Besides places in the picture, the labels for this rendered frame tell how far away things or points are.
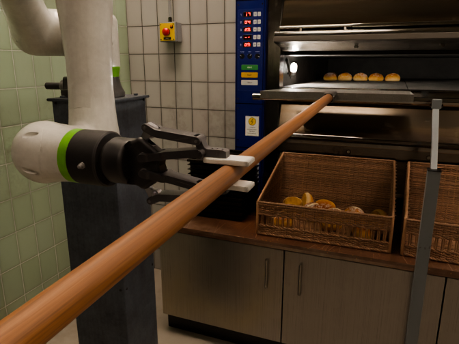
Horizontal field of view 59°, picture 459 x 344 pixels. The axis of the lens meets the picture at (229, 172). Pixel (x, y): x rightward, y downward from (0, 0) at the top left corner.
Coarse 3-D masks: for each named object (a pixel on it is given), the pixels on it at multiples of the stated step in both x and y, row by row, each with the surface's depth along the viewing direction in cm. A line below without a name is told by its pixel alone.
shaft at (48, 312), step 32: (288, 128) 86; (256, 160) 66; (192, 192) 47; (160, 224) 40; (96, 256) 33; (128, 256) 35; (64, 288) 29; (96, 288) 31; (0, 320) 26; (32, 320) 26; (64, 320) 28
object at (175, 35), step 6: (162, 24) 217; (168, 24) 216; (174, 24) 215; (180, 24) 219; (174, 30) 215; (180, 30) 220; (162, 36) 219; (168, 36) 217; (174, 36) 216; (180, 36) 221
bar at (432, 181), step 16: (256, 96) 176; (432, 112) 152; (432, 128) 147; (432, 144) 144; (432, 160) 140; (432, 176) 137; (432, 192) 138; (432, 208) 139; (432, 224) 141; (416, 256) 148; (416, 272) 147; (416, 288) 148; (416, 304) 149; (416, 320) 151; (416, 336) 152
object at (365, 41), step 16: (448, 32) 164; (288, 48) 202; (304, 48) 200; (320, 48) 197; (336, 48) 195; (352, 48) 193; (368, 48) 191; (384, 48) 189; (400, 48) 186; (416, 48) 184; (432, 48) 182; (448, 48) 181
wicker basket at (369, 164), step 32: (288, 160) 212; (320, 160) 206; (352, 160) 201; (384, 160) 196; (288, 192) 212; (352, 192) 200; (384, 192) 196; (256, 224) 177; (288, 224) 172; (352, 224) 162; (384, 224) 158
